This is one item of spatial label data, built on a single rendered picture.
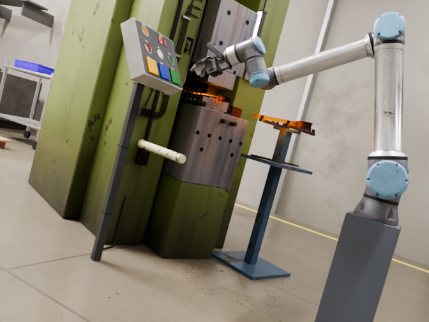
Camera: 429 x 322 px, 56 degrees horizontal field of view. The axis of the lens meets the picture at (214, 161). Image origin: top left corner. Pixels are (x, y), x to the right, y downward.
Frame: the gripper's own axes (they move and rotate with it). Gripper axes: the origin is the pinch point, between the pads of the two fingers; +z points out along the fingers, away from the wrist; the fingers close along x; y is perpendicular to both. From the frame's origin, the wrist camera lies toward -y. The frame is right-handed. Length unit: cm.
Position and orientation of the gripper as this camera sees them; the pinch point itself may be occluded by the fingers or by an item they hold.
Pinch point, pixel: (192, 68)
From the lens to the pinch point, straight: 206.3
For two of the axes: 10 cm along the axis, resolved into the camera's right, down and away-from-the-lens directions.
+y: 2.1, 9.6, -1.6
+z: -8.8, 2.6, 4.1
